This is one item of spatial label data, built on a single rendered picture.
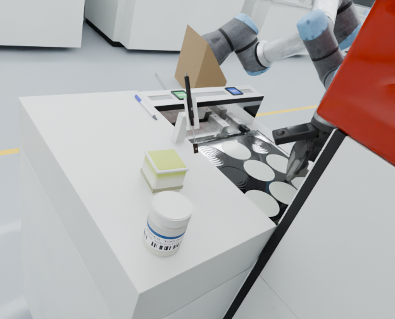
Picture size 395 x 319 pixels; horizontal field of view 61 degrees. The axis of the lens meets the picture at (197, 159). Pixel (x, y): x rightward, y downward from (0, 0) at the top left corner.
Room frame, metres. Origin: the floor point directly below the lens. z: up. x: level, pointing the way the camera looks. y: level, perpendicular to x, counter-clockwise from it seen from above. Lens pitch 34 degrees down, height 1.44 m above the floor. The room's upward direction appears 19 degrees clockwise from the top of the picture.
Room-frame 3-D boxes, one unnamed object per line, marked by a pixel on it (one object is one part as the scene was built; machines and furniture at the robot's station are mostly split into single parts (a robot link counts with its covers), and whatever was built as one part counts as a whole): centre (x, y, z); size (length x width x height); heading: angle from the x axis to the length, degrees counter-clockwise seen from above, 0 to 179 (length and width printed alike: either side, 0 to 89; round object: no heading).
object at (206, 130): (1.03, 0.02, 0.87); 0.36 x 0.08 x 0.03; 139
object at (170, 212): (0.42, 0.01, 1.01); 0.07 x 0.07 x 0.10
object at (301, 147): (0.87, -0.30, 1.05); 0.09 x 0.08 x 0.12; 104
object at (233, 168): (0.87, -0.19, 0.90); 0.34 x 0.34 x 0.01; 49
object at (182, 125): (0.76, 0.05, 1.03); 0.06 x 0.04 x 0.13; 49
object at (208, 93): (1.16, 0.04, 0.89); 0.55 x 0.09 x 0.14; 139
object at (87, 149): (0.64, 0.14, 0.89); 0.62 x 0.35 x 0.14; 49
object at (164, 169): (0.58, 0.06, 1.00); 0.07 x 0.07 x 0.07; 40
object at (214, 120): (1.09, -0.03, 0.89); 0.08 x 0.03 x 0.03; 49
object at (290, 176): (0.85, -0.30, 0.95); 0.06 x 0.03 x 0.09; 104
